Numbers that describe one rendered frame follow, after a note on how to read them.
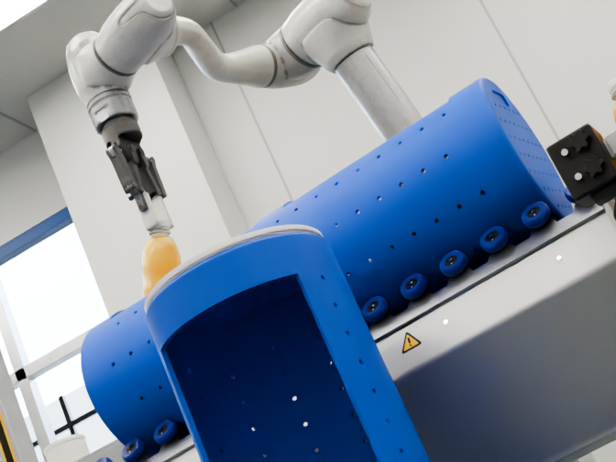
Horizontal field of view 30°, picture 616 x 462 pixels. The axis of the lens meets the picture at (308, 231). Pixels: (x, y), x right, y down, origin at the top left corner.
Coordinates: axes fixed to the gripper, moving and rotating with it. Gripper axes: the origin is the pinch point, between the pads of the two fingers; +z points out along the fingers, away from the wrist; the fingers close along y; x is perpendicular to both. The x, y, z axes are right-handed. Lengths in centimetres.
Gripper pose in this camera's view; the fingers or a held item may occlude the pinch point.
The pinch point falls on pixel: (154, 214)
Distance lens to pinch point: 220.8
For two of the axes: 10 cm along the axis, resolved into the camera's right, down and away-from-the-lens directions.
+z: 3.9, 8.5, -3.5
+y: -4.6, -1.4, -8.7
